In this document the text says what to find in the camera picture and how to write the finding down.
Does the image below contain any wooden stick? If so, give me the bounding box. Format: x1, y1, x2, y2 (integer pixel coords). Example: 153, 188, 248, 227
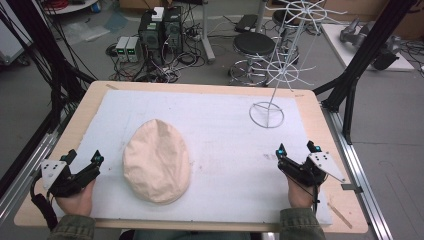
326, 201, 354, 230

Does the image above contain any person's left hand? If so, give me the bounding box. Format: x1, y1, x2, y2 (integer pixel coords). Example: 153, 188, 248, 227
54, 178, 98, 218

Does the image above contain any white platform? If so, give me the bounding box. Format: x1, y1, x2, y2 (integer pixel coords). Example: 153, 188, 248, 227
320, 22, 416, 73

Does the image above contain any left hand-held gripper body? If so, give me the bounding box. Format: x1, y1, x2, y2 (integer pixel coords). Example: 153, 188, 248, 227
39, 159, 83, 198

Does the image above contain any grey metal bracket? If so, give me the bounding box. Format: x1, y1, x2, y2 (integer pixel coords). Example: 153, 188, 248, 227
340, 183, 364, 194

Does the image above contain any grey power supply unit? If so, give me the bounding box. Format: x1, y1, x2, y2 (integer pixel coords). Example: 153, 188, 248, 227
125, 36, 142, 64
115, 35, 130, 63

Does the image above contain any white round table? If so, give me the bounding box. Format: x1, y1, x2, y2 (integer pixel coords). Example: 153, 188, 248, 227
41, 0, 103, 16

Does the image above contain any black flat device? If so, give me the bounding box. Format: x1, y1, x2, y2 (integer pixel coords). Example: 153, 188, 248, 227
233, 13, 259, 34

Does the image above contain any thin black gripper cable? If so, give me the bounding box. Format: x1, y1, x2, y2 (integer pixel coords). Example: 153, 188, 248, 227
286, 173, 322, 215

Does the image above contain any white cabinet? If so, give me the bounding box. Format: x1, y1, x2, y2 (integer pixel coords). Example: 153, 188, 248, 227
0, 0, 34, 67

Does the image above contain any white foam mat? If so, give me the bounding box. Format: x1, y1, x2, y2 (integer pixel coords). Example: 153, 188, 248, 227
53, 89, 334, 227

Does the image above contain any beige cap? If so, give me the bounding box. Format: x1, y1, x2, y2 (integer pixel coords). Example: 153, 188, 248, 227
121, 118, 192, 205

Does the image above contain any white box on tower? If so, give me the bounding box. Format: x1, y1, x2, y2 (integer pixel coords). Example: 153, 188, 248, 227
150, 6, 166, 23

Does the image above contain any black computer tower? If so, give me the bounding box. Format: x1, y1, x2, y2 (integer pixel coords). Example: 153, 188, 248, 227
137, 9, 165, 66
162, 5, 184, 56

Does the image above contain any clear plastic sheet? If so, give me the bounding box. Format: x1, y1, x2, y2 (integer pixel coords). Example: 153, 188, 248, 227
61, 11, 129, 46

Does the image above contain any black sleeved gripper cable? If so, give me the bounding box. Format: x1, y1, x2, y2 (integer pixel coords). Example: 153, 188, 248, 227
29, 172, 60, 232

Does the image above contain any black metal frame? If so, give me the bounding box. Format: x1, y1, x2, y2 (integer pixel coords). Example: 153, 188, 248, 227
0, 0, 98, 201
312, 0, 419, 146

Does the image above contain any grey table leg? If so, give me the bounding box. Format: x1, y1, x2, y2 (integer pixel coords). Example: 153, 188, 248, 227
199, 0, 217, 65

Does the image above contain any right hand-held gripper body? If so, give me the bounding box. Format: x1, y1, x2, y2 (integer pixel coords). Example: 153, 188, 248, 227
287, 151, 347, 188

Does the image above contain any white wire hat rack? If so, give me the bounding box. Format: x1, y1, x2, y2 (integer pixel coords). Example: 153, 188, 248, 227
248, 0, 348, 130

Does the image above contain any tangle of floor cables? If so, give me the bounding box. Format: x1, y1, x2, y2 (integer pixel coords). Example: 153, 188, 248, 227
104, 19, 209, 84

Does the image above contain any black round stool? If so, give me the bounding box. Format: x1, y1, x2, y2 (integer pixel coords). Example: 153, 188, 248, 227
271, 8, 303, 66
227, 31, 278, 88

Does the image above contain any person's right hand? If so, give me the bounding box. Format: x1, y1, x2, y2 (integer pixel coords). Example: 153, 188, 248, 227
285, 175, 322, 210

